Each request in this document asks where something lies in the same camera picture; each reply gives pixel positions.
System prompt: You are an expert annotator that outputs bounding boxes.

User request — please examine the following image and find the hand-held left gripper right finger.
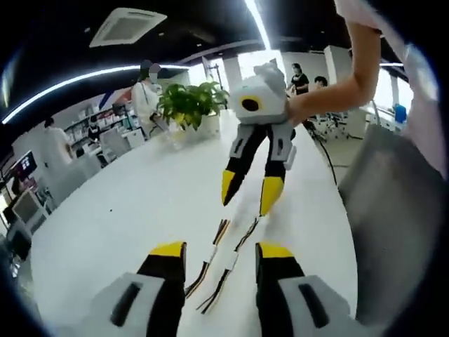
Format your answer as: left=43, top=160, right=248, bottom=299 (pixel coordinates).
left=255, top=241, right=355, bottom=337

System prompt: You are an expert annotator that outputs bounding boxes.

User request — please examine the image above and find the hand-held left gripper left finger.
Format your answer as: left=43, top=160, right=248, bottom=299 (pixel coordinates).
left=91, top=241, right=187, bottom=337

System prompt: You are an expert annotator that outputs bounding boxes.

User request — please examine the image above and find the JST connector cable with socket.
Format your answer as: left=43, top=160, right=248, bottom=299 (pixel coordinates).
left=195, top=216, right=261, bottom=315

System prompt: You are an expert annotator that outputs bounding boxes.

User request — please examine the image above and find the JST connector cable with plug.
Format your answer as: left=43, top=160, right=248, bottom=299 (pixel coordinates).
left=185, top=218, right=231, bottom=300

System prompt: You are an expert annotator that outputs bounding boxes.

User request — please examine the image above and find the person's right hand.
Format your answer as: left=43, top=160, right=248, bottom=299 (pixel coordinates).
left=286, top=95, right=310, bottom=128

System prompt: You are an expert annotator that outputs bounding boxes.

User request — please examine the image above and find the green potted plant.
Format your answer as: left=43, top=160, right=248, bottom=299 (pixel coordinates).
left=157, top=81, right=231, bottom=137

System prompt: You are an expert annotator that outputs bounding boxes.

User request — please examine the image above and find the long ceiling light strip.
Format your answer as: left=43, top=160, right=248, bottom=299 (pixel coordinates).
left=243, top=0, right=276, bottom=50

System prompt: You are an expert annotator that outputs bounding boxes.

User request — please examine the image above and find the shelf with boxes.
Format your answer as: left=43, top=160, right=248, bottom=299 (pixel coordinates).
left=65, top=101, right=145, bottom=150

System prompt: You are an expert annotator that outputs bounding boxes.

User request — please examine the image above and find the computer monitor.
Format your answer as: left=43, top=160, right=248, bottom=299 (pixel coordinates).
left=11, top=190, right=47, bottom=230

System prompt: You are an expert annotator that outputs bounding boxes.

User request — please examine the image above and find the person's light pink shirt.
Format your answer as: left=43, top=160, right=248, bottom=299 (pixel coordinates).
left=333, top=0, right=449, bottom=178

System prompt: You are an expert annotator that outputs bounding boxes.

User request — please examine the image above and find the ceiling air conditioner vent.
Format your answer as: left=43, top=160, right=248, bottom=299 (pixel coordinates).
left=88, top=7, right=168, bottom=48

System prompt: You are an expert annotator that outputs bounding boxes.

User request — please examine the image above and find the curved ceiling light strip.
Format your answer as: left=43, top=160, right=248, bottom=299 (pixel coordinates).
left=1, top=62, right=192, bottom=124

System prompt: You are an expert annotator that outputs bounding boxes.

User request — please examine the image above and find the black cable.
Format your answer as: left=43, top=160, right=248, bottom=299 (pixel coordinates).
left=304, top=121, right=340, bottom=187

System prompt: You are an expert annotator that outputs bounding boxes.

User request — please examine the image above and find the dark wall screen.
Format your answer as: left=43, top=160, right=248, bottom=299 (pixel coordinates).
left=6, top=150, right=36, bottom=184

